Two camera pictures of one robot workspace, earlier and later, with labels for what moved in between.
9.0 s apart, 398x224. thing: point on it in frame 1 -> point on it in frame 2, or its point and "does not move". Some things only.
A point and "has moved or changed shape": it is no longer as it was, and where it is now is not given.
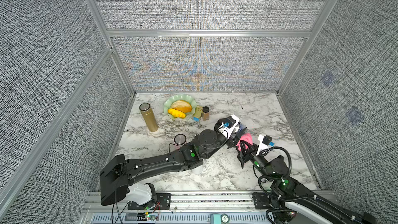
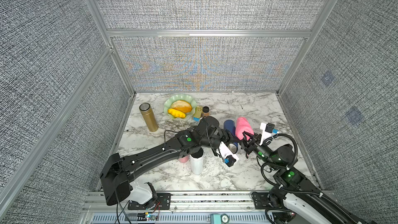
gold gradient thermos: x=151 y=120 does not move
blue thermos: x=238 y=128 has moved or changed shape
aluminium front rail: x=208 y=208 does not move
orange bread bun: x=182 y=105 does not move
